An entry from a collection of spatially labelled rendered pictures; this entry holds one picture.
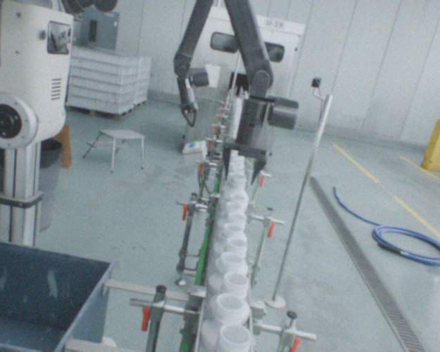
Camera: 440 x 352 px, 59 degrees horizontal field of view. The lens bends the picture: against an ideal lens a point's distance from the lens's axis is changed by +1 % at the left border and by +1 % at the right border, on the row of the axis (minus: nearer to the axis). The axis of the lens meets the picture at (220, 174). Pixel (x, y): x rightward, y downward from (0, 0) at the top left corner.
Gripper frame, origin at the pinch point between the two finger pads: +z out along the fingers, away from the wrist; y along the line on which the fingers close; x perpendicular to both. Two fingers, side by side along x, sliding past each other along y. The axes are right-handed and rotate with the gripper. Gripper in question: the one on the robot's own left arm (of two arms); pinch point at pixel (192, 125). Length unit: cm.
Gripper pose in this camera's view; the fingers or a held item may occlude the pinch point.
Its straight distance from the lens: 160.0
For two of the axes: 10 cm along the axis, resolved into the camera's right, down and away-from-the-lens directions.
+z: 1.6, 9.5, 2.7
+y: 0.5, -2.8, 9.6
